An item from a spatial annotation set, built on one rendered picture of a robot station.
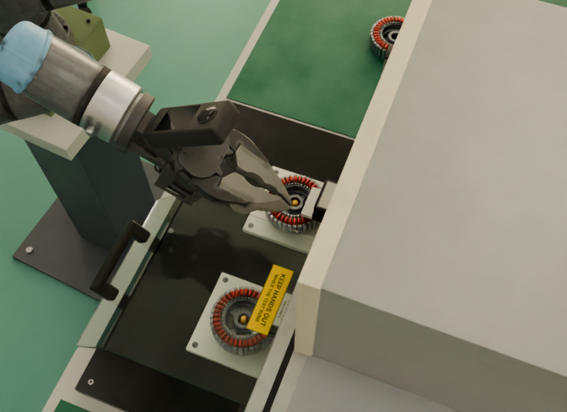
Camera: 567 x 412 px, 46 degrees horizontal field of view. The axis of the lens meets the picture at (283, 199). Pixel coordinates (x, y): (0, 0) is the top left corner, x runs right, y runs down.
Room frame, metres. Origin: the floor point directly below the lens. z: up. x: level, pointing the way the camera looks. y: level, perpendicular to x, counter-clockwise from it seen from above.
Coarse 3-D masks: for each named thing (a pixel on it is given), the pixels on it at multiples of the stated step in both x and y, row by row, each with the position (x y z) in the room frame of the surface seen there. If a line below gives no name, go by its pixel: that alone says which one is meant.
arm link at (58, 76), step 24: (24, 24) 0.52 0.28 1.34; (0, 48) 0.49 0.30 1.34; (24, 48) 0.49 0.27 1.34; (48, 48) 0.49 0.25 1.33; (72, 48) 0.51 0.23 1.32; (0, 72) 0.47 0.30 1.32; (24, 72) 0.47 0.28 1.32; (48, 72) 0.47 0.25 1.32; (72, 72) 0.48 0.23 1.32; (96, 72) 0.48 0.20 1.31; (48, 96) 0.46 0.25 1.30; (72, 96) 0.45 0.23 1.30; (72, 120) 0.44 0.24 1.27
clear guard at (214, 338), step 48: (192, 240) 0.40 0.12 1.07; (240, 240) 0.40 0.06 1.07; (288, 240) 0.40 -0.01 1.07; (144, 288) 0.33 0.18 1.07; (192, 288) 0.33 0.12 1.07; (240, 288) 0.33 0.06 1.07; (288, 288) 0.33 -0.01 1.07; (96, 336) 0.27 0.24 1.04; (144, 336) 0.27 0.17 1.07; (192, 336) 0.27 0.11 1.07; (240, 336) 0.27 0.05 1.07; (192, 384) 0.21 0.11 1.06; (240, 384) 0.21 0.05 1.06
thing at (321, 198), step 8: (328, 184) 0.61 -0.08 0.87; (336, 184) 0.61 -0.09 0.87; (312, 192) 0.61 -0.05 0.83; (320, 192) 0.59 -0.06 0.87; (328, 192) 0.59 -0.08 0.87; (312, 200) 0.60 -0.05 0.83; (320, 200) 0.57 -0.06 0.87; (328, 200) 0.57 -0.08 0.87; (304, 208) 0.58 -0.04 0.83; (312, 208) 0.58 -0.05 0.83; (320, 208) 0.56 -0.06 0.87; (304, 216) 0.57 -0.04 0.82; (312, 216) 0.56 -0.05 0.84; (320, 216) 0.55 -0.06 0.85
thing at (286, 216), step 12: (288, 180) 0.65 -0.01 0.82; (300, 180) 0.65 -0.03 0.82; (312, 180) 0.65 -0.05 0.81; (288, 192) 0.63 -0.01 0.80; (300, 192) 0.63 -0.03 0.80; (300, 204) 0.60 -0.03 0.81; (276, 216) 0.57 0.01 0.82; (288, 216) 0.57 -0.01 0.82; (300, 216) 0.57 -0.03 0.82; (300, 228) 0.55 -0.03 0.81; (312, 228) 0.56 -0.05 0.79
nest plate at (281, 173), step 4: (276, 168) 0.70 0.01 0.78; (276, 172) 0.69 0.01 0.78; (280, 172) 0.69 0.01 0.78; (284, 172) 0.69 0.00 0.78; (288, 172) 0.69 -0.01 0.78; (292, 172) 0.69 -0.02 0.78; (280, 176) 0.68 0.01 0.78; (288, 176) 0.68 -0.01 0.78; (320, 184) 0.66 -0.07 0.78; (304, 200) 0.62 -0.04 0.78; (252, 212) 0.60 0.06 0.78; (256, 212) 0.60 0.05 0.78; (260, 212) 0.60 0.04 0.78; (264, 212) 0.60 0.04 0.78; (256, 216) 0.59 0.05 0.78; (260, 216) 0.59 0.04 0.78; (264, 216) 0.59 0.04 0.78; (320, 224) 0.57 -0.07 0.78; (316, 228) 0.56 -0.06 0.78; (308, 232) 0.56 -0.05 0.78; (312, 232) 0.56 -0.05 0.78; (316, 232) 0.56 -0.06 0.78
